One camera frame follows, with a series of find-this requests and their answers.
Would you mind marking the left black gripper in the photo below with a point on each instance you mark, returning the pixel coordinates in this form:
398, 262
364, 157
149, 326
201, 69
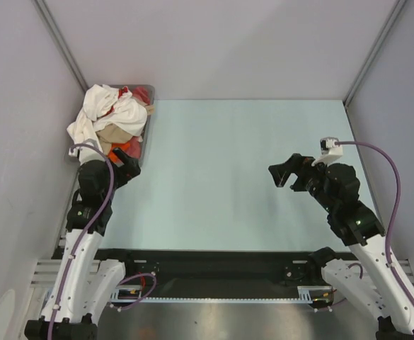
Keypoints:
127, 171

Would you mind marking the grey plastic tray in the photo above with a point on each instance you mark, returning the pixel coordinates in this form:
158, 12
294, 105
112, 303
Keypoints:
146, 117

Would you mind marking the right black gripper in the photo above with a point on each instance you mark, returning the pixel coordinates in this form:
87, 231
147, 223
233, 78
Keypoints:
281, 172

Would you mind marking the beige t-shirt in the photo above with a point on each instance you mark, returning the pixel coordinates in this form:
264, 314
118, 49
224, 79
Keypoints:
124, 123

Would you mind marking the pink t-shirt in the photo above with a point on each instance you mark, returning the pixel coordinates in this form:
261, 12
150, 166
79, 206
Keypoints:
134, 149

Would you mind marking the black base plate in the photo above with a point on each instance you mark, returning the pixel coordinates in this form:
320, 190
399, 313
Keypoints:
224, 275

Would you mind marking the white slotted cable duct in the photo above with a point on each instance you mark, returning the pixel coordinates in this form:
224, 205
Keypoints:
306, 295

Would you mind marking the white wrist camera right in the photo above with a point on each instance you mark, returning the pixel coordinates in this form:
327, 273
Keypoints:
331, 151

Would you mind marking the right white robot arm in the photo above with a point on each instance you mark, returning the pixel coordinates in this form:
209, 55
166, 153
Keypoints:
389, 298

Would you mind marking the orange t-shirt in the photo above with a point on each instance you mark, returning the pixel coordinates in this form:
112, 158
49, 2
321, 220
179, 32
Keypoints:
116, 150

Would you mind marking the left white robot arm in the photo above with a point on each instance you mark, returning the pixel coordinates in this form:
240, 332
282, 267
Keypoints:
77, 299

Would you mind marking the white Coca-Cola t-shirt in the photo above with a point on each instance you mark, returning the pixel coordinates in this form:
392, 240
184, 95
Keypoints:
104, 113

